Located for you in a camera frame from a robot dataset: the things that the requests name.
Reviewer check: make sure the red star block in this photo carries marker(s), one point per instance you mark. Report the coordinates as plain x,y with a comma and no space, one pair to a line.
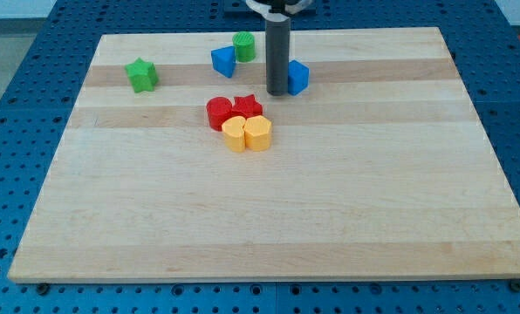
246,106

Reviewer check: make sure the wooden board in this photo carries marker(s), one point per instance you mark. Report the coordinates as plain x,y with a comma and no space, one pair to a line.
379,170

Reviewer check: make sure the blue cube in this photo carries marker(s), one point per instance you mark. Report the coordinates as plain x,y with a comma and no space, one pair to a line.
298,77

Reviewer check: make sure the red cylinder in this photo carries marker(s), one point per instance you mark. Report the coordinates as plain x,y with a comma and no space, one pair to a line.
219,109

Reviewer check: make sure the blue triangular prism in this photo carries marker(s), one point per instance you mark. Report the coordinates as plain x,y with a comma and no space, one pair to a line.
224,60

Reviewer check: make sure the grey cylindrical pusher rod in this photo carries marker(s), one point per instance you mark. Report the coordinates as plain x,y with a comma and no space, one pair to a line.
277,50

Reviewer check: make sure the green star block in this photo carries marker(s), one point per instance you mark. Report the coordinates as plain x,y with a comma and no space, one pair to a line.
142,75

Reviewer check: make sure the green cylinder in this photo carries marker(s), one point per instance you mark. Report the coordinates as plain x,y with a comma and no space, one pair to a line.
245,46

